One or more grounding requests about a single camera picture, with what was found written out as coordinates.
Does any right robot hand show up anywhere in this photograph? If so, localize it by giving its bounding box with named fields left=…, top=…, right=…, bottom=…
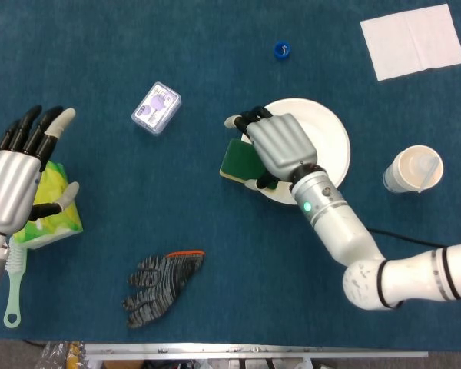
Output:
left=224, top=105, right=318, bottom=192

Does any clear plastic tube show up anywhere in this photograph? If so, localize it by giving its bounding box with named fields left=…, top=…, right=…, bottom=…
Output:
left=417, top=155, right=439, bottom=194

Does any green yellow sponge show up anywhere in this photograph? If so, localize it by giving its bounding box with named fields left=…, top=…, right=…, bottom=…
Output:
left=218, top=138, right=280, bottom=192

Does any white cup with straw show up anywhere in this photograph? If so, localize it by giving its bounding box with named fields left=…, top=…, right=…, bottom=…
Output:
left=382, top=144, right=445, bottom=194

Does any blue bottle cap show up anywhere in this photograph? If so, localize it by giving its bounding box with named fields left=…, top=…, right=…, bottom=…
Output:
left=273, top=40, right=292, bottom=62

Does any white round plate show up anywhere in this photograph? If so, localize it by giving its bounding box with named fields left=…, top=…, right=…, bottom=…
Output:
left=249, top=98, right=351, bottom=207

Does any yellow green tissue pack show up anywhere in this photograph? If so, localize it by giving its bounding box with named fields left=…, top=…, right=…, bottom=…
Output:
left=13, top=161, right=85, bottom=251

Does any clear box purple label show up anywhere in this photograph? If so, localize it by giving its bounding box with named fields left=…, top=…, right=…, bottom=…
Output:
left=131, top=81, right=183, bottom=136

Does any crinkled clear plastic bag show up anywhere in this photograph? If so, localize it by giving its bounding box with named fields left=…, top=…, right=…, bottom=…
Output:
left=34, top=340, right=86, bottom=369

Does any aluminium table rail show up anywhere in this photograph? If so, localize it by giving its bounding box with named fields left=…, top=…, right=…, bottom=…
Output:
left=83, top=343, right=429, bottom=362

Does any grey striped work glove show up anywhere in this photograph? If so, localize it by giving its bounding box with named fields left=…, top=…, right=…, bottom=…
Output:
left=121, top=249, right=207, bottom=330

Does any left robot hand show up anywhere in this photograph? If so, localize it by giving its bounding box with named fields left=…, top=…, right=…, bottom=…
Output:
left=0, top=105, right=81, bottom=235

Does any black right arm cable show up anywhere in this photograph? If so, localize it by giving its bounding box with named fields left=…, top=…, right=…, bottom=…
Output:
left=366, top=227, right=446, bottom=248

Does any white paper napkin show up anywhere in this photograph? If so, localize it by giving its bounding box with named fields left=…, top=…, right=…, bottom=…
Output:
left=360, top=3, right=461, bottom=82

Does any mint green brush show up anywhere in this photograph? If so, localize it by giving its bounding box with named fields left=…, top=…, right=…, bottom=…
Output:
left=2, top=236, right=31, bottom=329

